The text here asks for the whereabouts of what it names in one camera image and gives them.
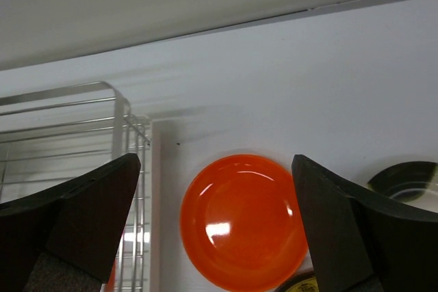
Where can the orange plate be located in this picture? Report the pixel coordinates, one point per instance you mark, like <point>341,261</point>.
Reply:
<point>240,223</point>

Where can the wire dish rack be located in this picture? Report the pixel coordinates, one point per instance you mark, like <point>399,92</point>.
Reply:
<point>51,136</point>

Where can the brown gold patterned plate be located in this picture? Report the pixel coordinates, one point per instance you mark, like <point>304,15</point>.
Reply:
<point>305,282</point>

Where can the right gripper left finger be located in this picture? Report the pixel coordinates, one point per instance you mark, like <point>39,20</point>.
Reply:
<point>66,237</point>

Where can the cream plate with black patch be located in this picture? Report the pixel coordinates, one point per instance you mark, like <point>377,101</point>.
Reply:
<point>407,181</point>

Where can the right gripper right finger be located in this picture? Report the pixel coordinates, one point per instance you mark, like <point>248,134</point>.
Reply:
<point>360,240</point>

